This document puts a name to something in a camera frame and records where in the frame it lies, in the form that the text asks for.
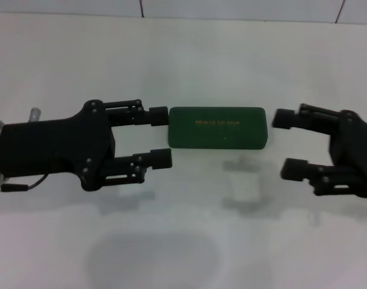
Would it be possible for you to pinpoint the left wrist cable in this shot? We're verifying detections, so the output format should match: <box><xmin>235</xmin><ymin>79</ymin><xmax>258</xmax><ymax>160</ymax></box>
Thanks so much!
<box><xmin>0</xmin><ymin>173</ymin><xmax>49</xmax><ymax>193</ymax></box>

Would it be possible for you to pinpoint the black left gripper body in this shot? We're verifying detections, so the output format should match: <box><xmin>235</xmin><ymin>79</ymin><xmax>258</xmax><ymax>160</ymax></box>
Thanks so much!
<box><xmin>1</xmin><ymin>99</ymin><xmax>117</xmax><ymax>193</ymax></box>

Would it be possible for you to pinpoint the green glasses case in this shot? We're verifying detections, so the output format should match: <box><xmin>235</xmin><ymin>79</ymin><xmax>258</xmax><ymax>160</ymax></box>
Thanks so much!
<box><xmin>168</xmin><ymin>107</ymin><xmax>268</xmax><ymax>151</ymax></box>

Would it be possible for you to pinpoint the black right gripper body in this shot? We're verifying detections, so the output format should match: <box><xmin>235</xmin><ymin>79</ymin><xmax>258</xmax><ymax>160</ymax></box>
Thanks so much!
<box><xmin>329</xmin><ymin>110</ymin><xmax>367</xmax><ymax>198</ymax></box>

